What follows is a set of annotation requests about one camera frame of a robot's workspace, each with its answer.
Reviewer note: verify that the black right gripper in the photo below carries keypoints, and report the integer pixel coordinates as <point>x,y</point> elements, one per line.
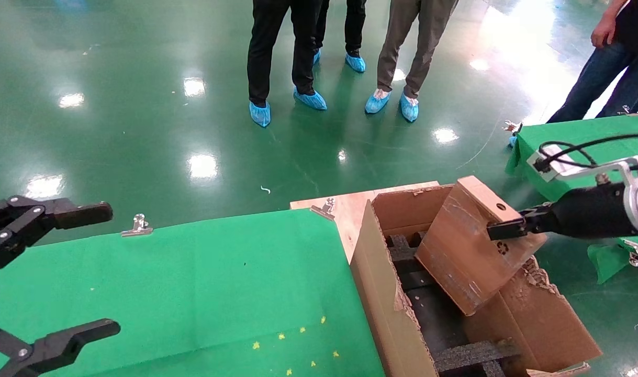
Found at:
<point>591,212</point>

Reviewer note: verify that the small brown cardboard box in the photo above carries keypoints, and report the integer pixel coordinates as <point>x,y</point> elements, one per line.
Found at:
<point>465,251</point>

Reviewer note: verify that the large open cardboard carton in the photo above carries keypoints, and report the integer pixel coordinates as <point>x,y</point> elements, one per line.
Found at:
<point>387,314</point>

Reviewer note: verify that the silver binder clip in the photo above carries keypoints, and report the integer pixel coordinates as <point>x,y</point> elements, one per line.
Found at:
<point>326,208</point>
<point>512,127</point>
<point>635,254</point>
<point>625,111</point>
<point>138,228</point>

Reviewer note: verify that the black foam block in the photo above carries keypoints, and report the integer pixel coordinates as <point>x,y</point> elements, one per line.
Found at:
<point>400,251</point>
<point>470,356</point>

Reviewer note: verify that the dark grey foam liner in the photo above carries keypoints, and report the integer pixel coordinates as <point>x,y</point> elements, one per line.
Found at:
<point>434,319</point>

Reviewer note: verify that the blue shoe cover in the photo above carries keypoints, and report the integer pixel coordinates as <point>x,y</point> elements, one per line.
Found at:
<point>317,56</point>
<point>260,114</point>
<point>311,99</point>
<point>376,103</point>
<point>409,109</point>
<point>356,63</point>

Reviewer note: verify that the person in blue jeans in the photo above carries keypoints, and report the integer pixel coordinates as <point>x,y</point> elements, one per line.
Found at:
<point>596,78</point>

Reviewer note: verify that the person in khaki trousers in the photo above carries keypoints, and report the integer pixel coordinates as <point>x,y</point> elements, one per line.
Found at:
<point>397,42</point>

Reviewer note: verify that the person in black trousers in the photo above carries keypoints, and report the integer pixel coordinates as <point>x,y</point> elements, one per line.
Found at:
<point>261,52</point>
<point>356,26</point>

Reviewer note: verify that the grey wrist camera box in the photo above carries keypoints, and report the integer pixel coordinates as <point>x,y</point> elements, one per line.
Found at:
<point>554,165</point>

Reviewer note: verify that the silver camera mount bracket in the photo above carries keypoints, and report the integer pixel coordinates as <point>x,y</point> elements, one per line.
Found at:
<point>612,166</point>

